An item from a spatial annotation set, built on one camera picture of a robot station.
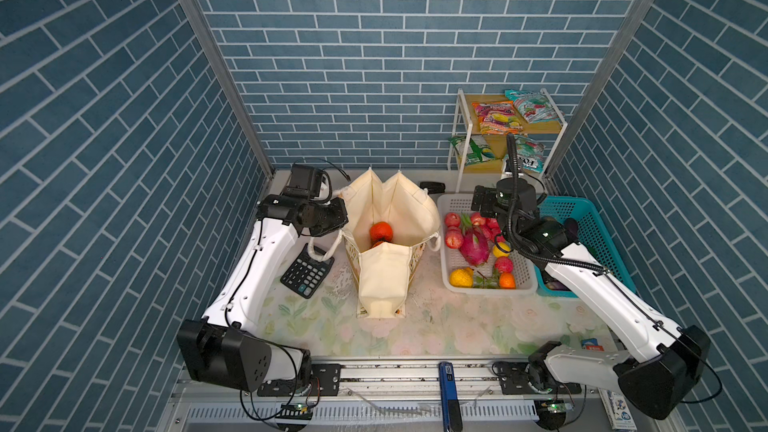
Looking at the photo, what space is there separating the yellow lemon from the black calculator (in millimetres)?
380

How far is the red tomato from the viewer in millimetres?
959

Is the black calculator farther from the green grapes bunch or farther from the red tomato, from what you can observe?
the green grapes bunch
